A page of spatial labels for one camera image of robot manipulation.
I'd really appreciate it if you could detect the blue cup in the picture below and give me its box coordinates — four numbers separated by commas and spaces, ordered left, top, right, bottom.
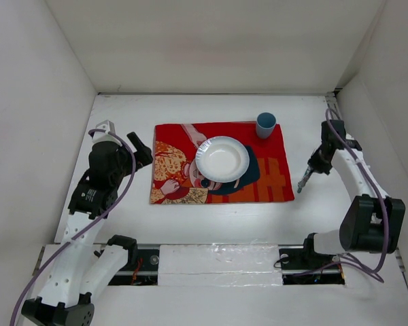
256, 112, 277, 139

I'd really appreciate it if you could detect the white blue-rimmed plate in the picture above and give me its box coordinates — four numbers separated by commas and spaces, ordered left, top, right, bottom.
194, 136, 250, 183

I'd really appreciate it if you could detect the red patterned cloth placemat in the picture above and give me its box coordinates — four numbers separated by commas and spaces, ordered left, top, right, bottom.
150, 122, 294, 204

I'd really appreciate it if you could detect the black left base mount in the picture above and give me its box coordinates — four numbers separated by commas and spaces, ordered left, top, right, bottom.
107, 235, 160, 286

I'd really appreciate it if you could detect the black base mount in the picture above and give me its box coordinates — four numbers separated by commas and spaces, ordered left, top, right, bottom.
107, 235, 160, 286
273, 234, 345, 285

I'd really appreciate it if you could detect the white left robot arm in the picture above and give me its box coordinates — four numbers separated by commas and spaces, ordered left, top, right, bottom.
18, 128, 153, 325

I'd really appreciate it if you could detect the aluminium rail on right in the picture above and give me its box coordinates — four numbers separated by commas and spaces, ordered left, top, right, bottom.
322, 92, 347, 139

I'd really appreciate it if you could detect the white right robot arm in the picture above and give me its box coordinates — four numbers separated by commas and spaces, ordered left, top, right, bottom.
301, 120, 406, 268

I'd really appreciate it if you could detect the silver fork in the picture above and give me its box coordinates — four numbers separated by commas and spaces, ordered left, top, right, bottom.
297, 168, 312, 194

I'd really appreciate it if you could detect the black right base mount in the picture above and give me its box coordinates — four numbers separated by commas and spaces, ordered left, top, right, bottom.
273, 234, 345, 285

